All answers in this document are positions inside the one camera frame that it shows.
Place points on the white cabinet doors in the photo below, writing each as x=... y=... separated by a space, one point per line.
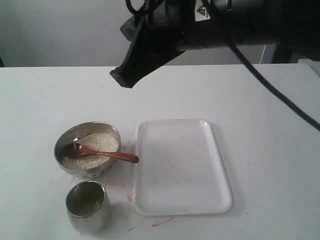
x=62 y=33

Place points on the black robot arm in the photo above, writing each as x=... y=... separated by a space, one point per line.
x=293 y=23

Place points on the white plastic tray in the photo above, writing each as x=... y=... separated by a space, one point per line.
x=180 y=169

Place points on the steel bowl of rice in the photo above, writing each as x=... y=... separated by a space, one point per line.
x=97 y=136

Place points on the small steel cup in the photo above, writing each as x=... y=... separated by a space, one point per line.
x=88 y=207

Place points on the brown wooden spoon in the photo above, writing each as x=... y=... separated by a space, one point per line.
x=75 y=150

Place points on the dark door frame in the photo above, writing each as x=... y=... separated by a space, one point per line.
x=284 y=55

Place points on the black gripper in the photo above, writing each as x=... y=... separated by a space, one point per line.
x=160 y=31

